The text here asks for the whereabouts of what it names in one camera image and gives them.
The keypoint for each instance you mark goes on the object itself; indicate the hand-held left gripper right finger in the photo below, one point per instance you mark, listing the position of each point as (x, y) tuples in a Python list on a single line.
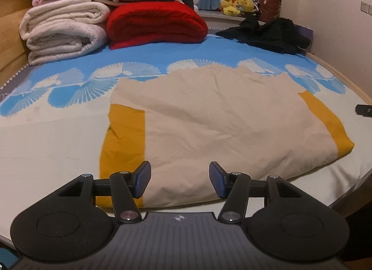
[(218, 180)]

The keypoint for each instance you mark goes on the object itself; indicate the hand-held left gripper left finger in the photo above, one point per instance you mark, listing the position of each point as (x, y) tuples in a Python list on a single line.
[(143, 178)]

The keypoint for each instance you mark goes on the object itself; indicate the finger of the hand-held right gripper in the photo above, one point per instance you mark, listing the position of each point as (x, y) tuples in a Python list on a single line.
[(364, 110)]

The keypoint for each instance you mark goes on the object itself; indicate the beige garment with yellow trim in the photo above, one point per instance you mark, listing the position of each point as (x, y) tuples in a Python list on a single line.
[(221, 113)]

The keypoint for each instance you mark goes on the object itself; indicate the black clothes pile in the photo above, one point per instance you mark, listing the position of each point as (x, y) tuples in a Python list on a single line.
[(270, 34)]

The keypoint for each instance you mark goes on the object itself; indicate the blue patterned bed sheet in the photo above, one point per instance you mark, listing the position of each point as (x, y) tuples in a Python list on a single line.
[(58, 130)]

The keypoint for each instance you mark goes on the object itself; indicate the dark red owl cushion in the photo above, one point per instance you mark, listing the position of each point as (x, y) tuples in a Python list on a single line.
[(270, 2)]

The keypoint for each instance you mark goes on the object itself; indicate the red folded blanket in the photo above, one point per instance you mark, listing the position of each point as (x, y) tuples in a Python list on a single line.
[(157, 23)]

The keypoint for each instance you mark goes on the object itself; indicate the yellow plush toy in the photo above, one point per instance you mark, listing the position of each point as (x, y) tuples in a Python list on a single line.
[(247, 4), (229, 4)]

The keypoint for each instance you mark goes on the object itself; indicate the white rolled blanket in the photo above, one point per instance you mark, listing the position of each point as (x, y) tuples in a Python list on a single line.
[(64, 29)]

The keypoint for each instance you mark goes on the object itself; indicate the white wall switch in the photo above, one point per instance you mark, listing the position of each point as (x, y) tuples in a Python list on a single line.
[(365, 7)]

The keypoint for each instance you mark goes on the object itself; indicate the wooden bed frame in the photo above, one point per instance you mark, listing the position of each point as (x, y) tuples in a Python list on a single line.
[(11, 26)]

